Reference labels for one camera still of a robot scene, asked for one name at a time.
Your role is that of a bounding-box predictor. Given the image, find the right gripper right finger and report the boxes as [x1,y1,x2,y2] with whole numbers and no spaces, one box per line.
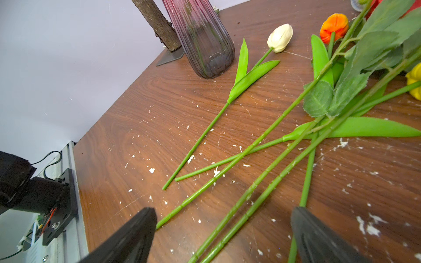
[291,207,371,263]

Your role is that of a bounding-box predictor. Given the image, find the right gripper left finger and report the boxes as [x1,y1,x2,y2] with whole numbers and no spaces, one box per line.
[80,207,157,263]

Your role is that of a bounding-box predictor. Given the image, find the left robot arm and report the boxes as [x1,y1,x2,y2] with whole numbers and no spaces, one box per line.
[1,151,64,214]

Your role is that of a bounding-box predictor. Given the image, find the white rose small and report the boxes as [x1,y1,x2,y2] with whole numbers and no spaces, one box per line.
[148,1,358,233]

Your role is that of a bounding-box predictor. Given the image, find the red rose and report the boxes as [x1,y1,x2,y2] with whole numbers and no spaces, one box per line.
[187,0,416,263]

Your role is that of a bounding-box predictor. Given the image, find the left red glass vase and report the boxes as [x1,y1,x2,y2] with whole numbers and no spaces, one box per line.
[163,1,235,79]

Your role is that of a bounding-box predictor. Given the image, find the pink blossom artificial tree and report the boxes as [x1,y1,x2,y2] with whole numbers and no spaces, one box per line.
[132,0,182,52]

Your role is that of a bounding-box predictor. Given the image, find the orange tulip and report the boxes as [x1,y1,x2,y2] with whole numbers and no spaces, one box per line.
[288,13,349,263]

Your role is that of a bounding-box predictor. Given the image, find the aluminium mounting rail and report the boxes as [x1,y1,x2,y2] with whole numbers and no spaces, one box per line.
[19,141,88,263]

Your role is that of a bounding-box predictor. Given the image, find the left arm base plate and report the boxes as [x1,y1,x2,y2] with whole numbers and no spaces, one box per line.
[42,168,78,246]

